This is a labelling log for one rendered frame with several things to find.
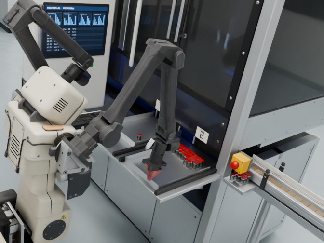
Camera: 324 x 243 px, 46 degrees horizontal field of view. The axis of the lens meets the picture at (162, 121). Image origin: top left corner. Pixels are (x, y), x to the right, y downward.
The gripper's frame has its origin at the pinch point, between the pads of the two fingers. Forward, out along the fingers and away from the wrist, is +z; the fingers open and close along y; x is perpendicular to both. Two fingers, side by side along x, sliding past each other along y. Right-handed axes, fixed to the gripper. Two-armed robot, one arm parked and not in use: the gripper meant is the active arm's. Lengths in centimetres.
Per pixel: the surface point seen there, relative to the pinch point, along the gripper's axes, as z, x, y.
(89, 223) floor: 87, 67, 33
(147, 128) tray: -3, 42, 33
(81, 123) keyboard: 7, 69, 7
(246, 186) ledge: -4.2, -24.2, 43.1
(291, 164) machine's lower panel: -2, -13, 112
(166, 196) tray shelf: 2.9, -10.6, 2.6
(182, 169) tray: -0.9, 1.0, 23.2
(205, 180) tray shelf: -1.5, -10.7, 27.8
